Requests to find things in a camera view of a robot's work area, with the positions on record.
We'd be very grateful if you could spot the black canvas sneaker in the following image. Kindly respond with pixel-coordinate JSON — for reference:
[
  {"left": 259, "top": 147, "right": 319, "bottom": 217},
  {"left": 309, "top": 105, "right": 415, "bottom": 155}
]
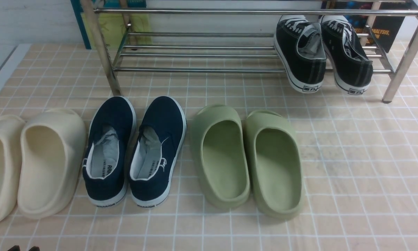
[
  {"left": 274, "top": 15, "right": 327, "bottom": 93},
  {"left": 319, "top": 15, "right": 373, "bottom": 96}
]

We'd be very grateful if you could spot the right navy slip-on shoe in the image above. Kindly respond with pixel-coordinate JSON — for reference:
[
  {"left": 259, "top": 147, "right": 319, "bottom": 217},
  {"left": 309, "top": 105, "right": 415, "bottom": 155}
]
[{"left": 129, "top": 96, "right": 187, "bottom": 208}]

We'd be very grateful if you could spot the navy slip-on shoe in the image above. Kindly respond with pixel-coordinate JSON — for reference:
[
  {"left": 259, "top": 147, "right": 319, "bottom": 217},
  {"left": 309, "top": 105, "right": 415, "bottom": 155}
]
[
  {"left": 129, "top": 96, "right": 187, "bottom": 208},
  {"left": 82, "top": 96, "right": 137, "bottom": 208}
]

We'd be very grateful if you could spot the left navy slip-on shoe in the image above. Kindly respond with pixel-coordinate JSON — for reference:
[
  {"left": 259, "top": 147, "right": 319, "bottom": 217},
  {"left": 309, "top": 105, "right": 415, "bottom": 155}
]
[{"left": 82, "top": 96, "right": 137, "bottom": 208}]

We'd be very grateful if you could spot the silver metal shoe rack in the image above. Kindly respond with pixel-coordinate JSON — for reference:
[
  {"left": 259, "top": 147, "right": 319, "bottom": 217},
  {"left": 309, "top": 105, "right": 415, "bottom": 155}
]
[{"left": 80, "top": 0, "right": 418, "bottom": 104}]

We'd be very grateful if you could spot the left green foam slide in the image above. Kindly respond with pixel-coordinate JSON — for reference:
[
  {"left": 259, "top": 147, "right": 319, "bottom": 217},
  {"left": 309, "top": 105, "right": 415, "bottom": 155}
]
[{"left": 189, "top": 104, "right": 251, "bottom": 211}]

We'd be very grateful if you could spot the green foam slide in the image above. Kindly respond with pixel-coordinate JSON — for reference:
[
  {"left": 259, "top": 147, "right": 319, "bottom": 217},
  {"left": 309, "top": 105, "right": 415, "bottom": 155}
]
[
  {"left": 189, "top": 104, "right": 251, "bottom": 211},
  {"left": 244, "top": 110, "right": 304, "bottom": 221}
]

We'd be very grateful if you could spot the right green foam slide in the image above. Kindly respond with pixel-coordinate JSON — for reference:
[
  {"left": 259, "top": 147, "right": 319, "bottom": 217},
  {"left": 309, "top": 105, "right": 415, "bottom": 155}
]
[{"left": 244, "top": 110, "right": 304, "bottom": 221}]

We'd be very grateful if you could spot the blue and yellow poster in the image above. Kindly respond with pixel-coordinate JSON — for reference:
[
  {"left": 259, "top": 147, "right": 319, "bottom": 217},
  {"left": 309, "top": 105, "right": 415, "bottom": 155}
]
[{"left": 70, "top": 0, "right": 152, "bottom": 50}]

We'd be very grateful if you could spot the right cream foam slide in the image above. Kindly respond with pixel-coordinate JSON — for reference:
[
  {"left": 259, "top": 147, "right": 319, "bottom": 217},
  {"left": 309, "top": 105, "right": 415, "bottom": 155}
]
[{"left": 17, "top": 108, "right": 87, "bottom": 219}]

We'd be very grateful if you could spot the cream foam slide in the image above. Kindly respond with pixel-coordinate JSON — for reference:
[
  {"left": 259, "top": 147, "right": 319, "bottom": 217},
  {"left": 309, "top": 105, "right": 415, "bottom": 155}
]
[
  {"left": 17, "top": 108, "right": 87, "bottom": 219},
  {"left": 0, "top": 115, "right": 25, "bottom": 221}
]

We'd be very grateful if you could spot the dark printed box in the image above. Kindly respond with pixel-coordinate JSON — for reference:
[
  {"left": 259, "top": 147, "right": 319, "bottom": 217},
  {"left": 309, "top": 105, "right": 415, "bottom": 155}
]
[{"left": 322, "top": 1, "right": 411, "bottom": 52}]

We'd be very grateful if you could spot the left cream foam slide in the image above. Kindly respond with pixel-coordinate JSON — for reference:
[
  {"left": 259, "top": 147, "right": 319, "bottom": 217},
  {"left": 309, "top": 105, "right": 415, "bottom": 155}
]
[{"left": 0, "top": 115, "right": 25, "bottom": 221}]

